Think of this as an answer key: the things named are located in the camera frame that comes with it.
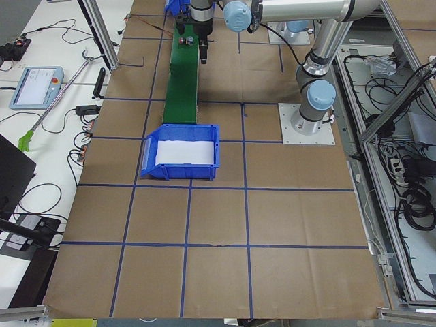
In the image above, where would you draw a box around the blue plastic bin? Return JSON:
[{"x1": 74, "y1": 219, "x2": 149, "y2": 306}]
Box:
[
  {"x1": 140, "y1": 124, "x2": 220, "y2": 181},
  {"x1": 164, "y1": 0, "x2": 191, "y2": 16}
]

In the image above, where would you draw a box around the aluminium frame post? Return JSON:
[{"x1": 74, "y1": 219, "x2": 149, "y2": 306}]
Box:
[{"x1": 78, "y1": 0, "x2": 119, "y2": 72}]

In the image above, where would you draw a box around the green conveyor belt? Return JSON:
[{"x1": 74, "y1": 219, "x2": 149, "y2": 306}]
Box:
[{"x1": 163, "y1": 25, "x2": 199, "y2": 124}]

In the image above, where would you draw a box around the black power adapter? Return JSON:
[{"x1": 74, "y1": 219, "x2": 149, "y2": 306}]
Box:
[{"x1": 75, "y1": 105, "x2": 101, "y2": 116}]

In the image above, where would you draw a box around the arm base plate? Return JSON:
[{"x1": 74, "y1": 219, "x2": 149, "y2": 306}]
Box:
[
  {"x1": 278, "y1": 103, "x2": 336, "y2": 146},
  {"x1": 268, "y1": 20, "x2": 310, "y2": 46}
]

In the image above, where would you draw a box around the red push button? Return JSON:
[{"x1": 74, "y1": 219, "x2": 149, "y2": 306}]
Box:
[{"x1": 178, "y1": 36, "x2": 194, "y2": 46}]

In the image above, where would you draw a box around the red black conveyor wire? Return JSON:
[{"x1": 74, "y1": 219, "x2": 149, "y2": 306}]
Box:
[{"x1": 117, "y1": 13, "x2": 175, "y2": 36}]

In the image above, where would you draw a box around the left blue plastic bin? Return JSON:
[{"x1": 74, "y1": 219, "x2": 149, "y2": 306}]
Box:
[{"x1": 140, "y1": 124, "x2": 220, "y2": 181}]

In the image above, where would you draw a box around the reacher grabber tool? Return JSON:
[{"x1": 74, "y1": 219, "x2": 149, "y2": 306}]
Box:
[{"x1": 18, "y1": 49, "x2": 101, "y2": 152}]

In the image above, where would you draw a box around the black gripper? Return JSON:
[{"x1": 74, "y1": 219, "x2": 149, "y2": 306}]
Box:
[{"x1": 176, "y1": 10, "x2": 213, "y2": 64}]

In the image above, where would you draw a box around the right blue plastic bin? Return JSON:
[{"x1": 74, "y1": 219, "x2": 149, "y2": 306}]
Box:
[{"x1": 164, "y1": 0, "x2": 191, "y2": 16}]

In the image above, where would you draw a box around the teach pendant tablet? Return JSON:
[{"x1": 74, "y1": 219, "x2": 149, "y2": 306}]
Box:
[{"x1": 9, "y1": 66, "x2": 64, "y2": 110}]

